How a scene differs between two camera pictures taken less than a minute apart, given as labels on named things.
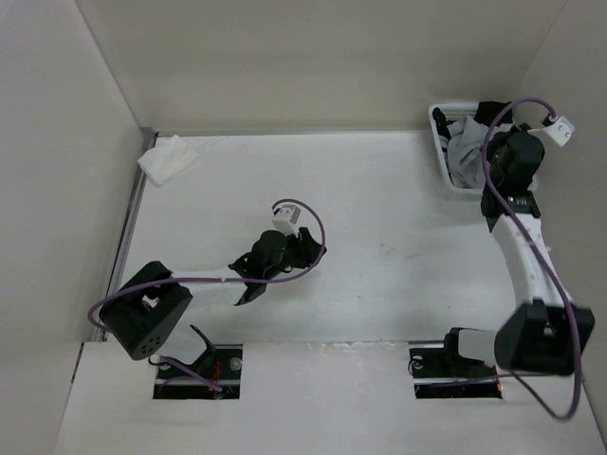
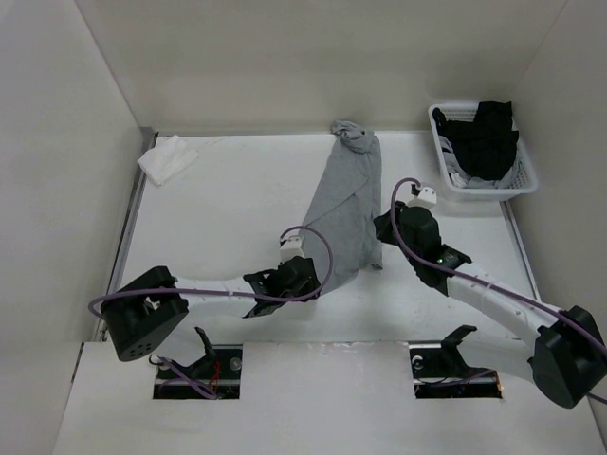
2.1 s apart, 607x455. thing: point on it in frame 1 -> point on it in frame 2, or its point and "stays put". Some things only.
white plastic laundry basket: x=438 y=114 stays put
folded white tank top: x=170 y=157 stays put
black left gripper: x=308 y=250 -> x=310 y=287
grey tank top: x=465 y=153 -> x=345 y=206
